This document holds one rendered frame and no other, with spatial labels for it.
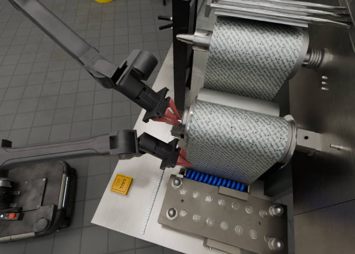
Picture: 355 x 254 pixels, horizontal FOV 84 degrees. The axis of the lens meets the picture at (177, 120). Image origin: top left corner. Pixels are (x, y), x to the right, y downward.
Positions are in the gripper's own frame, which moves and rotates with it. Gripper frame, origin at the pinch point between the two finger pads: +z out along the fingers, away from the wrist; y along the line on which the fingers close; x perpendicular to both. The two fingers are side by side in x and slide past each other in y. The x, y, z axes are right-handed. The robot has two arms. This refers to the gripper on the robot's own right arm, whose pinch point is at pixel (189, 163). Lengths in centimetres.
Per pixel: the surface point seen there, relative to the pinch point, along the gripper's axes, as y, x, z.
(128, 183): 9.2, -23.6, -12.2
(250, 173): 0.2, 14.8, 13.3
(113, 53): -160, -161, -65
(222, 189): 5.0, 4.6, 11.6
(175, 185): 8.2, -1.7, -2.4
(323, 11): -34, 46, 1
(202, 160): 0.2, 7.4, 0.1
